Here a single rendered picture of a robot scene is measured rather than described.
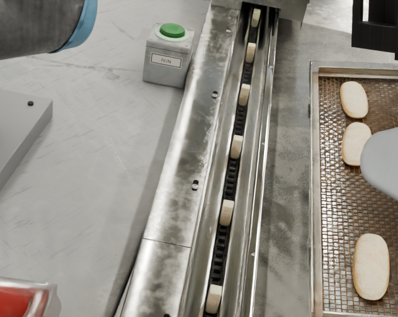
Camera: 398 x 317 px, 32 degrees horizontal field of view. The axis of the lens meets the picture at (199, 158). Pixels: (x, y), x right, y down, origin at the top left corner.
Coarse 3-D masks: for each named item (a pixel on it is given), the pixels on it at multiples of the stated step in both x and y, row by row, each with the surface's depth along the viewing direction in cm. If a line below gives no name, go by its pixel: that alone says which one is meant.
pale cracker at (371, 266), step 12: (360, 240) 76; (372, 240) 75; (360, 252) 74; (372, 252) 74; (384, 252) 74; (360, 264) 73; (372, 264) 72; (384, 264) 72; (360, 276) 71; (372, 276) 71; (384, 276) 71; (360, 288) 70; (372, 288) 70; (384, 288) 70; (372, 300) 70
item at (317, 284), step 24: (312, 72) 107; (336, 72) 107; (360, 72) 106; (384, 72) 106; (312, 96) 102; (336, 96) 102; (384, 96) 102; (312, 120) 96; (336, 120) 97; (384, 120) 96; (312, 144) 92; (312, 168) 88; (312, 192) 82; (336, 192) 84; (360, 192) 84; (312, 216) 78; (384, 216) 80; (312, 240) 75; (312, 264) 72; (312, 288) 70; (312, 312) 67; (336, 312) 68; (360, 312) 69; (384, 312) 69
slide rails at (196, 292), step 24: (240, 24) 127; (264, 24) 128; (240, 48) 119; (264, 48) 120; (240, 72) 112; (264, 72) 114; (216, 144) 96; (216, 168) 91; (240, 168) 92; (216, 192) 87; (240, 192) 88; (216, 216) 84; (240, 216) 84; (240, 240) 81; (192, 264) 77; (240, 264) 78; (192, 288) 74; (240, 288) 75; (192, 312) 71; (240, 312) 72
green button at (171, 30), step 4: (164, 24) 110; (168, 24) 110; (172, 24) 110; (176, 24) 110; (160, 28) 109; (164, 28) 109; (168, 28) 109; (172, 28) 109; (176, 28) 109; (180, 28) 109; (160, 32) 109; (164, 32) 108; (168, 32) 108; (172, 32) 108; (176, 32) 108; (180, 32) 108; (184, 32) 109; (168, 36) 108; (172, 36) 108; (176, 36) 108; (180, 36) 108
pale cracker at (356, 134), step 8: (352, 128) 93; (360, 128) 93; (368, 128) 94; (344, 136) 92; (352, 136) 92; (360, 136) 92; (368, 136) 92; (344, 144) 91; (352, 144) 90; (360, 144) 90; (344, 152) 89; (352, 152) 89; (360, 152) 89; (344, 160) 88; (352, 160) 88
